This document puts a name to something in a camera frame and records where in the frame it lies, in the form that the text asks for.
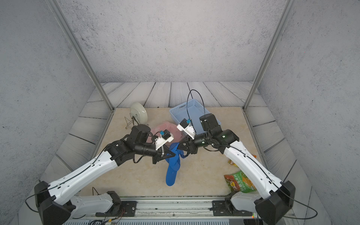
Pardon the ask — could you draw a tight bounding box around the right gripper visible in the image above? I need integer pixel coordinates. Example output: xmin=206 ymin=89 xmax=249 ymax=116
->
xmin=175 ymin=133 xmax=213 ymax=155

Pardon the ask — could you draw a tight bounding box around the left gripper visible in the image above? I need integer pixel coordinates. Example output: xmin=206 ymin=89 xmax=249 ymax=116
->
xmin=133 ymin=143 xmax=176 ymax=165

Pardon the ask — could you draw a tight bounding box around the blue baseball cap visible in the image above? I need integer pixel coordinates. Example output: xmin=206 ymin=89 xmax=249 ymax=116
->
xmin=166 ymin=142 xmax=186 ymax=186

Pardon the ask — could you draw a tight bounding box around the pink baseball cap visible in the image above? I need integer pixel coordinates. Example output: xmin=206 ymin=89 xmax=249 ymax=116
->
xmin=150 ymin=121 xmax=183 ymax=146

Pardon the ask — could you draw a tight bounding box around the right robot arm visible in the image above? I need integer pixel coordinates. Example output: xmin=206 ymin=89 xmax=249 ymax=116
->
xmin=177 ymin=113 xmax=301 ymax=225

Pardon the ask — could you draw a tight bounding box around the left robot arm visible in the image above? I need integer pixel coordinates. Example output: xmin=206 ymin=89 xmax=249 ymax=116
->
xmin=34 ymin=124 xmax=175 ymax=225

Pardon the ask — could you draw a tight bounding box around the light blue plastic basket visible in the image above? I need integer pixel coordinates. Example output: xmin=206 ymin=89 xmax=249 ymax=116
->
xmin=169 ymin=99 xmax=210 ymax=135

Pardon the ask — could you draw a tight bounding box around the red yellow snack bag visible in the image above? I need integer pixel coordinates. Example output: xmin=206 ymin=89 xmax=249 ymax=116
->
xmin=226 ymin=154 xmax=252 ymax=167

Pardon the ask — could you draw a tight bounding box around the white plate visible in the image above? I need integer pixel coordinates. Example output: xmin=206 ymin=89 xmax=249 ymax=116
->
xmin=130 ymin=102 xmax=148 ymax=124

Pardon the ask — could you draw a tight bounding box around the green snack bag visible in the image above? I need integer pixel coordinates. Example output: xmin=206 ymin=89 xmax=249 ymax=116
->
xmin=224 ymin=171 xmax=257 ymax=193

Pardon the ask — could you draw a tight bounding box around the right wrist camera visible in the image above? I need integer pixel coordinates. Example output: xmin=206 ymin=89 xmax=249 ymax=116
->
xmin=177 ymin=119 xmax=196 ymax=140

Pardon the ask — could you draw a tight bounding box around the wire plate rack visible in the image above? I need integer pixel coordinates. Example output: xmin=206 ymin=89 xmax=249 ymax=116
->
xmin=124 ymin=113 xmax=140 ymax=129

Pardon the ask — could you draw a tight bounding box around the right camera cable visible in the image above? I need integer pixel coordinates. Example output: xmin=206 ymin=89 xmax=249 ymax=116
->
xmin=186 ymin=89 xmax=206 ymax=124

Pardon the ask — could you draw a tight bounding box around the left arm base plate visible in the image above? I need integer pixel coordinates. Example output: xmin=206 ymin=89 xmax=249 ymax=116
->
xmin=95 ymin=201 xmax=137 ymax=217

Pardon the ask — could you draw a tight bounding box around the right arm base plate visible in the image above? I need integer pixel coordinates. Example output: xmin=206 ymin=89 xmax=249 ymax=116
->
xmin=209 ymin=200 xmax=253 ymax=217

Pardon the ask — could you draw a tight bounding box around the aluminium mounting rail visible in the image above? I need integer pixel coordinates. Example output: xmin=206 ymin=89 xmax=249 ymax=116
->
xmin=50 ymin=196 xmax=299 ymax=225

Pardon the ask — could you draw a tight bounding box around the right frame post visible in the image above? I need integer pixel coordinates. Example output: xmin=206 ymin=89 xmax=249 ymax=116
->
xmin=243 ymin=0 xmax=295 ymax=111

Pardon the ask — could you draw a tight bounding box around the frame post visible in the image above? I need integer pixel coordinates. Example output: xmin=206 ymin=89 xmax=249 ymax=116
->
xmin=243 ymin=0 xmax=295 ymax=111
xmin=46 ymin=0 xmax=115 ymax=113

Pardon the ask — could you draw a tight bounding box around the left frame post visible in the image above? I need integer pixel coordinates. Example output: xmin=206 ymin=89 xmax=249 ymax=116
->
xmin=46 ymin=0 xmax=115 ymax=113

